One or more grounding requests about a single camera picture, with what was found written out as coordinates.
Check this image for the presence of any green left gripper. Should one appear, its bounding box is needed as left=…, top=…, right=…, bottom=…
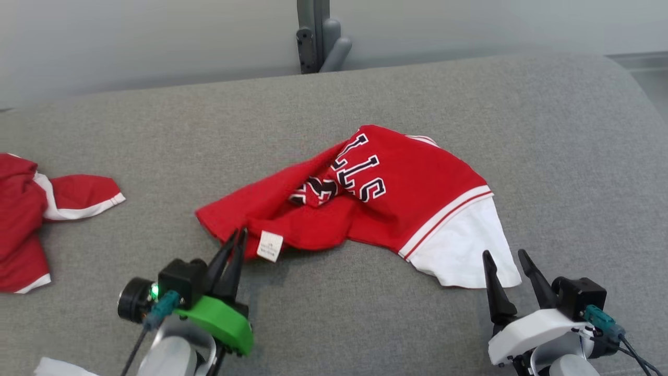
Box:
left=175, top=228, right=255, bottom=357

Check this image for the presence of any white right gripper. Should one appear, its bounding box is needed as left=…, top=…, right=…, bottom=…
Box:
left=482, top=250, right=595, bottom=366

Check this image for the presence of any black left cable teal plug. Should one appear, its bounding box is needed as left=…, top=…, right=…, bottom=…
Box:
left=121, top=291, right=181, bottom=376

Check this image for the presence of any red basketball jersey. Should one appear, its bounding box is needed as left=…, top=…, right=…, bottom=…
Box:
left=195, top=124, right=522, bottom=289

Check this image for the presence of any white fabric piece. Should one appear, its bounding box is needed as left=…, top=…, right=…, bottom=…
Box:
left=34, top=357, right=100, bottom=376

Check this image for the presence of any grey metal partition post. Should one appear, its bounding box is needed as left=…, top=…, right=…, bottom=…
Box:
left=296, top=0, right=353, bottom=74

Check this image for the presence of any red shorts white trim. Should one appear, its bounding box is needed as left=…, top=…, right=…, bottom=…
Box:
left=0, top=152, right=126, bottom=295

